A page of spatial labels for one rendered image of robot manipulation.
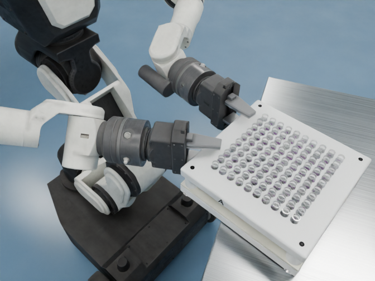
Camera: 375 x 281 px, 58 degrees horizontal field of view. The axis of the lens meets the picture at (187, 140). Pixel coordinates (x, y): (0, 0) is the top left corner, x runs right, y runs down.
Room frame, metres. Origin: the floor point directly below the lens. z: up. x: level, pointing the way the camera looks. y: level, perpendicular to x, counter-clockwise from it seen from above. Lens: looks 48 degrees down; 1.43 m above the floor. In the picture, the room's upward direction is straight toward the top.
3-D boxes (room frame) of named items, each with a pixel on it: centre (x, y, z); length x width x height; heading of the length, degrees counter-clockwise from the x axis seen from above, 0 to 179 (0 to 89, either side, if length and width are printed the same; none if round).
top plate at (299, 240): (0.37, -0.16, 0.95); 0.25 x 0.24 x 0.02; 139
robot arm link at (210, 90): (0.56, -0.05, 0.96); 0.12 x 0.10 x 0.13; 41
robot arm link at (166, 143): (0.41, 0.06, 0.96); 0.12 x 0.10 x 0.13; 81
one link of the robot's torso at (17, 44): (0.84, 0.38, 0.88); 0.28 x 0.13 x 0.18; 49
